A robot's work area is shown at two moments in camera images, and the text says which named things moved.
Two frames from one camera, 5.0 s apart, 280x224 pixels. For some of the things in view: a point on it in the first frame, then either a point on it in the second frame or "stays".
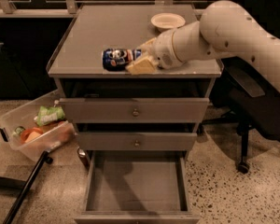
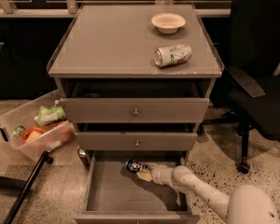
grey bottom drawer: [138, 187] stays
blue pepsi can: [117, 60] -> [134, 166]
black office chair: [260, 108] stays
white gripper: [162, 49] -> [158, 173]
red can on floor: [84, 158] stays
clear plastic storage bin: [35, 127] stays
